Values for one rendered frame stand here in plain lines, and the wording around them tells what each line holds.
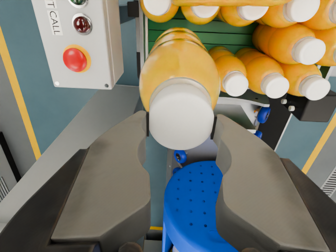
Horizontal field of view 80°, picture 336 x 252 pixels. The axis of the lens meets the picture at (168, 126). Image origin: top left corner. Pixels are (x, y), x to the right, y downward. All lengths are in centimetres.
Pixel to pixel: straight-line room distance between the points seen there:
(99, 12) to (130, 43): 114
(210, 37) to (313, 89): 25
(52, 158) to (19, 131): 128
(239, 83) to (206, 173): 30
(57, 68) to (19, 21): 136
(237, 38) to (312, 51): 20
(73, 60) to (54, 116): 156
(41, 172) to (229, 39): 74
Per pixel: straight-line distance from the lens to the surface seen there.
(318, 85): 43
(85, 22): 34
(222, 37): 54
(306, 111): 57
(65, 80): 39
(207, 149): 64
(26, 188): 83
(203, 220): 49
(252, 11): 35
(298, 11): 38
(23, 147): 227
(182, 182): 55
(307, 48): 40
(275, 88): 40
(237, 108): 55
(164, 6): 34
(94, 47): 35
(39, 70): 177
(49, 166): 88
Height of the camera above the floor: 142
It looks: 58 degrees down
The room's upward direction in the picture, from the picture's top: 177 degrees counter-clockwise
